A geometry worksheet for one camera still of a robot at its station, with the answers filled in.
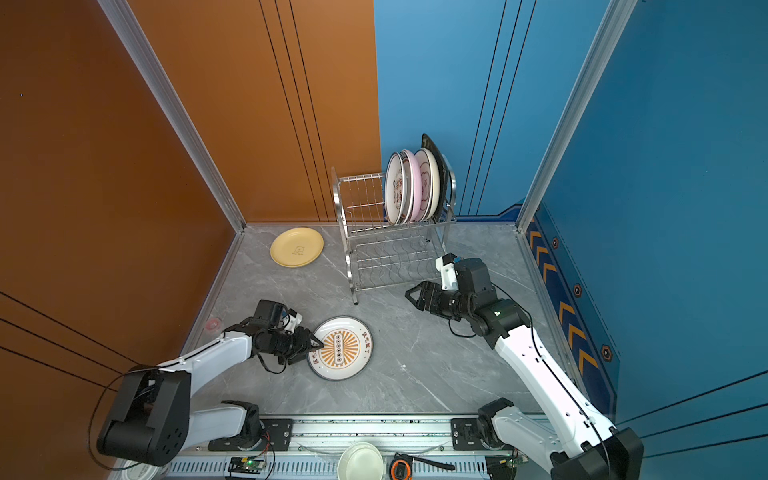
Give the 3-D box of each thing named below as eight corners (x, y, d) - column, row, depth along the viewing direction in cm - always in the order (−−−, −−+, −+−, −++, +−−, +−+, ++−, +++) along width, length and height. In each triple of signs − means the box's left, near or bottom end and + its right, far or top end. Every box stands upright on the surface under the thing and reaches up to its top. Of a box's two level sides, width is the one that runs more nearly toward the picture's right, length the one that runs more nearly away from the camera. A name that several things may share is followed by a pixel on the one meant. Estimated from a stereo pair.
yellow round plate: (266, 267, 109) (263, 263, 108) (278, 231, 121) (276, 227, 120) (319, 267, 109) (317, 263, 108) (326, 231, 121) (325, 227, 120)
